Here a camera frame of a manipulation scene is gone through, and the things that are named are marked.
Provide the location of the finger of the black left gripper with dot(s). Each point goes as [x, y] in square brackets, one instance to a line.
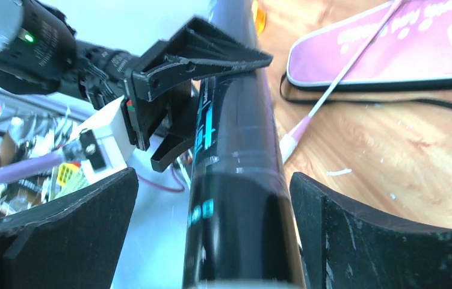
[196, 51]
[180, 135]

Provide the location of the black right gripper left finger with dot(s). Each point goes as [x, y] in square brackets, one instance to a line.
[72, 242]

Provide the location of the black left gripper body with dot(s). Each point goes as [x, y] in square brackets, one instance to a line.
[151, 94]

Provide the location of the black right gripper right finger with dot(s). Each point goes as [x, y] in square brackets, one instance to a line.
[347, 244]

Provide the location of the black shuttlecock tube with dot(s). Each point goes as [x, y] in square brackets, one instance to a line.
[240, 227]

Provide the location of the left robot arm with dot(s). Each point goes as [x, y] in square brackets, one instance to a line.
[40, 55]

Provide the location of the pink badminton racket left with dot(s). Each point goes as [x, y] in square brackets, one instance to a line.
[290, 140]

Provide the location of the pink racket cover bag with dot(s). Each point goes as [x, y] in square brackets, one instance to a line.
[406, 49]

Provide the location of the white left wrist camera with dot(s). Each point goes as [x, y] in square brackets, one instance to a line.
[105, 142]

